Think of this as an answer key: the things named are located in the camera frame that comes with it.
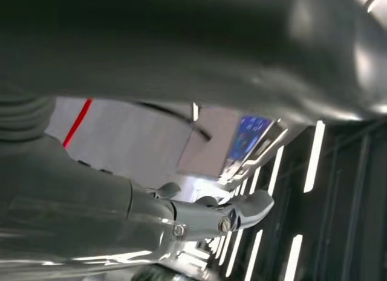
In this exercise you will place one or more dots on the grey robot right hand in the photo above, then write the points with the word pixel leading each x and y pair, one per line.
pixel 181 43

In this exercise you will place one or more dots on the blue display screen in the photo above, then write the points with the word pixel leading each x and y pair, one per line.
pixel 249 137

